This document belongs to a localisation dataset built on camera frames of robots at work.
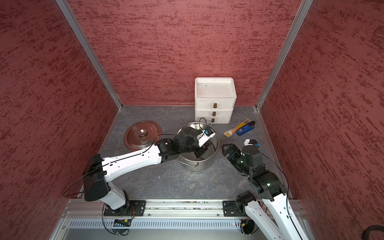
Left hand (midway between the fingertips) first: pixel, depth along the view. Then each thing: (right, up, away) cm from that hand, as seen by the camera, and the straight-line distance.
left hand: (207, 145), depth 73 cm
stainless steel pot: (0, +5, -10) cm, 11 cm away
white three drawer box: (+6, +26, +19) cm, 33 cm away
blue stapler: (+33, +8, +32) cm, 47 cm away
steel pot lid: (-43, +2, +27) cm, 51 cm away
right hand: (+8, -4, -3) cm, 9 cm away
